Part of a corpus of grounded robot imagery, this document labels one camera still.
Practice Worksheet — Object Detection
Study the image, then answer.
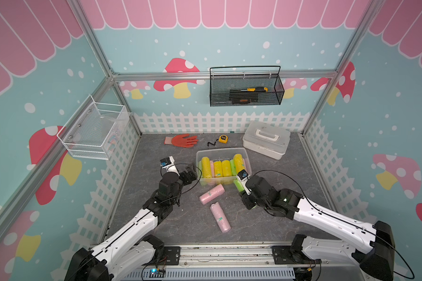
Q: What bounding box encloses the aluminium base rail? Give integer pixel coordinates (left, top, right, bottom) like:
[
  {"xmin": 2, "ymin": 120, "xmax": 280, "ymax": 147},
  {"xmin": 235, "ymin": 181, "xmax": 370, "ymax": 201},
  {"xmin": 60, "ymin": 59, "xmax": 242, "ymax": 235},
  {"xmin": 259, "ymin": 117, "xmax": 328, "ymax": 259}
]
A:
[{"xmin": 78, "ymin": 242, "xmax": 373, "ymax": 281}]

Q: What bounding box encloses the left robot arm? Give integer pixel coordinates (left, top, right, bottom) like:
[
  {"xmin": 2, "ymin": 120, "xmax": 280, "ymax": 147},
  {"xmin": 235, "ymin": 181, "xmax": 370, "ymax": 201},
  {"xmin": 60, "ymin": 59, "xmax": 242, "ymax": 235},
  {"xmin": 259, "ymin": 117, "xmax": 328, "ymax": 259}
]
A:
[{"xmin": 65, "ymin": 164, "xmax": 202, "ymax": 281}]

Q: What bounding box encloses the red work glove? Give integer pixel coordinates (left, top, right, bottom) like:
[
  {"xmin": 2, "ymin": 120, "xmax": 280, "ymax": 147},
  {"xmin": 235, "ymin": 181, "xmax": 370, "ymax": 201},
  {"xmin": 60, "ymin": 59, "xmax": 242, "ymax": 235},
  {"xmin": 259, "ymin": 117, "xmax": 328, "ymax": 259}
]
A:
[{"xmin": 164, "ymin": 134, "xmax": 198, "ymax": 148}]

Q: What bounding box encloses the black wire mesh basket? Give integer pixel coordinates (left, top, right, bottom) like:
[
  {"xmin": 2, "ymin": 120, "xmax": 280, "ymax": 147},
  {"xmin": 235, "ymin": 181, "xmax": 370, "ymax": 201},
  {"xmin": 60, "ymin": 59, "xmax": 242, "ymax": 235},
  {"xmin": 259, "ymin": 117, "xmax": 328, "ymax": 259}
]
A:
[{"xmin": 209, "ymin": 66, "xmax": 285, "ymax": 107}]

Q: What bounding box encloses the green circuit board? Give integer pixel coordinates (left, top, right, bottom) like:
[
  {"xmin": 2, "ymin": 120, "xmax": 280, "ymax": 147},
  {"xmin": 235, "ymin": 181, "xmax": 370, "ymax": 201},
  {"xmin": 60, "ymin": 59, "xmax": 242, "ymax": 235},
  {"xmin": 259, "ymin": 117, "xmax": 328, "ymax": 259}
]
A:
[{"xmin": 149, "ymin": 268, "xmax": 166, "ymax": 278}]

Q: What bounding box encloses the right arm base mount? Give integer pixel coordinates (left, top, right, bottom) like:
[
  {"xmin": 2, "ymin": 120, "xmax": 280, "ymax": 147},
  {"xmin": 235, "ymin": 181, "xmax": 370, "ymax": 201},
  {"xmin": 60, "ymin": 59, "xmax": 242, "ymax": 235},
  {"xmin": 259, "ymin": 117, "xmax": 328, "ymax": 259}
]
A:
[{"xmin": 271, "ymin": 234, "xmax": 322, "ymax": 267}]

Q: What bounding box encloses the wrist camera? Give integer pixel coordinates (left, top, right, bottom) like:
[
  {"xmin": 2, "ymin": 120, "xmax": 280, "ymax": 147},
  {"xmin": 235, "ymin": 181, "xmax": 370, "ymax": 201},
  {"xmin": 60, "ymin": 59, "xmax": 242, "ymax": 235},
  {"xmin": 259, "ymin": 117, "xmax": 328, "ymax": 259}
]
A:
[
  {"xmin": 161, "ymin": 156, "xmax": 179, "ymax": 174},
  {"xmin": 237, "ymin": 170, "xmax": 251, "ymax": 195}
]

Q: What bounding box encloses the white wire basket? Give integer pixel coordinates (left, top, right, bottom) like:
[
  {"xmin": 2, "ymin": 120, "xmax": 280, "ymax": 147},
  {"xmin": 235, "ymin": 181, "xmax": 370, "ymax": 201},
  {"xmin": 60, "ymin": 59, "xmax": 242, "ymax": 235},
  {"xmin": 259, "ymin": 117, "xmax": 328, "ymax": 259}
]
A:
[{"xmin": 57, "ymin": 96, "xmax": 130, "ymax": 160}]

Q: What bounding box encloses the yellow tape measure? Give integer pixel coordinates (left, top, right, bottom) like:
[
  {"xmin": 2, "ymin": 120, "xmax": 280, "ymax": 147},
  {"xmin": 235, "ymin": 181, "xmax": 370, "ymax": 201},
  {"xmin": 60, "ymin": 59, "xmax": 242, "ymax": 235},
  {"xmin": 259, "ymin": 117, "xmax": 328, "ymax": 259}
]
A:
[{"xmin": 207, "ymin": 135, "xmax": 229, "ymax": 147}]

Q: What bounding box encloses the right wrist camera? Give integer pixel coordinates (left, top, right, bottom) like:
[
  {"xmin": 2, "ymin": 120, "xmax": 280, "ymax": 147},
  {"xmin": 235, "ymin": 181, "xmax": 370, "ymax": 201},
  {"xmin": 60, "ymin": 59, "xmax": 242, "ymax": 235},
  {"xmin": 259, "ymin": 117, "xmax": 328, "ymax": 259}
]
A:
[{"xmin": 237, "ymin": 170, "xmax": 251, "ymax": 195}]

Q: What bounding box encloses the pink roll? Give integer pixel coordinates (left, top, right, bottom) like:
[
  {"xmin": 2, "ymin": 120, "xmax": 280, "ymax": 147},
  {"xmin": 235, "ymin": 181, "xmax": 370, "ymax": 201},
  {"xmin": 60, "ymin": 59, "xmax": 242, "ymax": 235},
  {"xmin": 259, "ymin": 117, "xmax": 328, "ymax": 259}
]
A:
[
  {"xmin": 199, "ymin": 184, "xmax": 225, "ymax": 205},
  {"xmin": 210, "ymin": 160, "xmax": 215, "ymax": 178},
  {"xmin": 210, "ymin": 202, "xmax": 231, "ymax": 233},
  {"xmin": 243, "ymin": 158, "xmax": 250, "ymax": 172}
]

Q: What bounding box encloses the clear plastic storage box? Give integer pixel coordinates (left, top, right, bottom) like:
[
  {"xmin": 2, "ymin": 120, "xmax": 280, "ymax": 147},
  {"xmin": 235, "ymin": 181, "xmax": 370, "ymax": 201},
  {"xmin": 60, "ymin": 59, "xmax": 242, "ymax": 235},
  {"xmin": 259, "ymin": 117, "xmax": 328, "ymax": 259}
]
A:
[{"xmin": 196, "ymin": 147, "xmax": 252, "ymax": 186}]

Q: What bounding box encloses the green roll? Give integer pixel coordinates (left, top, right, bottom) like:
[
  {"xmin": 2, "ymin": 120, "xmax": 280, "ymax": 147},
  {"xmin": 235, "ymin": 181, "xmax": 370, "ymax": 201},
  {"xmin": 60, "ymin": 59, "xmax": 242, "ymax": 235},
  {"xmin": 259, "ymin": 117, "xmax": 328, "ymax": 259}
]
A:
[
  {"xmin": 233, "ymin": 179, "xmax": 244, "ymax": 193},
  {"xmin": 230, "ymin": 159, "xmax": 237, "ymax": 176},
  {"xmin": 197, "ymin": 161, "xmax": 202, "ymax": 179}
]

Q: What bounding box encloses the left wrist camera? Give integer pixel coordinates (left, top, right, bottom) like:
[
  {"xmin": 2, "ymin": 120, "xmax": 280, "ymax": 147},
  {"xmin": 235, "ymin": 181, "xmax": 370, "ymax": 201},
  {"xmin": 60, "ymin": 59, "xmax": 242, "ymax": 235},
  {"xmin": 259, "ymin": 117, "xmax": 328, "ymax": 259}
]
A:
[{"xmin": 161, "ymin": 156, "xmax": 179, "ymax": 174}]

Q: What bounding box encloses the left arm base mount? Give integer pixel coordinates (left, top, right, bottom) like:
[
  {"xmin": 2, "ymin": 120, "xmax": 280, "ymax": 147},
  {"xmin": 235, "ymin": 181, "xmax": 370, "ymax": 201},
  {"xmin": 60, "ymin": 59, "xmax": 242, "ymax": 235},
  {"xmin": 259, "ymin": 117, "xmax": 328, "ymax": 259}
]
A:
[{"xmin": 143, "ymin": 235, "xmax": 181, "ymax": 266}]

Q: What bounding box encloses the white lidded tool case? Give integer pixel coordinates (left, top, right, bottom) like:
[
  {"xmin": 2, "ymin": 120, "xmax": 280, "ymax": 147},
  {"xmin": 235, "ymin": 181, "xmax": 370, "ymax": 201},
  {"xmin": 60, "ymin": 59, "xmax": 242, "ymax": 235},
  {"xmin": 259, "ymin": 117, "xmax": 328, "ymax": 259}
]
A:
[{"xmin": 243, "ymin": 121, "xmax": 291, "ymax": 160}]

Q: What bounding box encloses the yellow black screwdriver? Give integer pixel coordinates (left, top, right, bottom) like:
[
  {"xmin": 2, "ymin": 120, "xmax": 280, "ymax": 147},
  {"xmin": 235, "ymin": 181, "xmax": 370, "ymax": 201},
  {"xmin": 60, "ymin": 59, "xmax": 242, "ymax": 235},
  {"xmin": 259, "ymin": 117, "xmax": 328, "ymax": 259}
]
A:
[{"xmin": 230, "ymin": 87, "xmax": 268, "ymax": 93}]

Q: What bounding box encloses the black orange tool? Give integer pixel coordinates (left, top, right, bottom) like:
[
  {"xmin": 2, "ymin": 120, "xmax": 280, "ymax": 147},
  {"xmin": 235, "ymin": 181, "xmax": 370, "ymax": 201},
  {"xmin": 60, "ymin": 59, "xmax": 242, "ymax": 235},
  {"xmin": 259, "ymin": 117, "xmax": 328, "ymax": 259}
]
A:
[{"xmin": 230, "ymin": 97, "xmax": 251, "ymax": 105}]

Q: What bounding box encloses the yellow roll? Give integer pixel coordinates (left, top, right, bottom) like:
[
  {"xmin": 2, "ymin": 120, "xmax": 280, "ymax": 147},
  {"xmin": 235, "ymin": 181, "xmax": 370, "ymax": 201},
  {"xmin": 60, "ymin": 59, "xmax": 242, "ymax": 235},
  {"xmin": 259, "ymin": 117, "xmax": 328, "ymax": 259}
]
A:
[
  {"xmin": 213, "ymin": 161, "xmax": 223, "ymax": 179},
  {"xmin": 201, "ymin": 157, "xmax": 213, "ymax": 179},
  {"xmin": 222, "ymin": 160, "xmax": 233, "ymax": 183},
  {"xmin": 233, "ymin": 153, "xmax": 246, "ymax": 174}
]

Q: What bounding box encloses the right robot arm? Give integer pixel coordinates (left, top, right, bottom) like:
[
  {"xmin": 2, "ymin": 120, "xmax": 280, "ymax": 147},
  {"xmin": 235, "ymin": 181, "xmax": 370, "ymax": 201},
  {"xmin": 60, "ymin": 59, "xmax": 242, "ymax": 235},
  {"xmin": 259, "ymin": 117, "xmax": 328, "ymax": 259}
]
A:
[{"xmin": 237, "ymin": 170, "xmax": 399, "ymax": 281}]

